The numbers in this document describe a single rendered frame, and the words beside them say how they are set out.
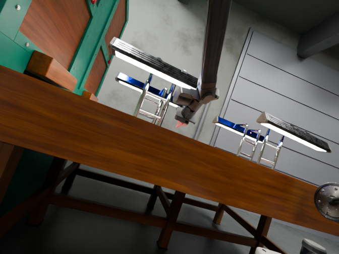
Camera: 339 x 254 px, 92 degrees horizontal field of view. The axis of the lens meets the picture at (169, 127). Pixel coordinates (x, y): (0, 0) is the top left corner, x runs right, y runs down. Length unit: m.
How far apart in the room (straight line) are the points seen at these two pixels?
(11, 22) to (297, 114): 3.92
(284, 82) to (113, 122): 3.60
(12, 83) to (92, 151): 0.27
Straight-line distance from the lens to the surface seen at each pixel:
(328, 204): 0.83
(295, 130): 1.37
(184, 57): 3.16
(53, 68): 0.74
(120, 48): 0.89
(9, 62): 0.67
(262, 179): 0.77
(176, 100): 0.66
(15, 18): 0.66
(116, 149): 0.53
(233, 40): 3.63
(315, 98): 4.29
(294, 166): 3.93
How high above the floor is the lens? 0.73
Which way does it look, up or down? 4 degrees up
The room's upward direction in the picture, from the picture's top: 20 degrees clockwise
